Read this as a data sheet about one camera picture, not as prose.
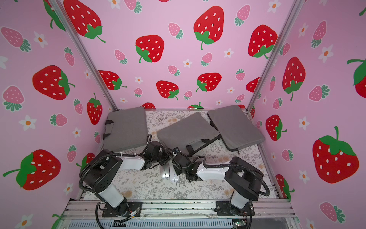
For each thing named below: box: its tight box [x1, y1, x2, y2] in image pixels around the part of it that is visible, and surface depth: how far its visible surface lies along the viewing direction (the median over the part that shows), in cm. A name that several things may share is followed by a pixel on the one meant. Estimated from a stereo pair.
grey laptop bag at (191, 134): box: [157, 112, 221, 157], surface depth 103 cm
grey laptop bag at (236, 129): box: [207, 104, 266, 152], surface depth 104 cm
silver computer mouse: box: [160, 164, 170, 179], surface depth 88 cm
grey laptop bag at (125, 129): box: [102, 106, 148, 153], surface depth 106 cm
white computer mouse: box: [169, 165, 179, 183], surface depth 85 cm
